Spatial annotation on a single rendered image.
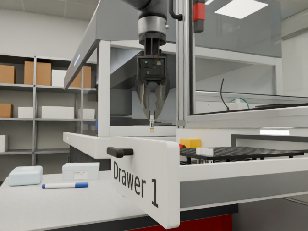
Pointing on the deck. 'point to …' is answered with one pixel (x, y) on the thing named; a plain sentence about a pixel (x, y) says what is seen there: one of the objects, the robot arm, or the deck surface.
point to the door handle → (173, 12)
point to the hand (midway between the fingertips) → (152, 114)
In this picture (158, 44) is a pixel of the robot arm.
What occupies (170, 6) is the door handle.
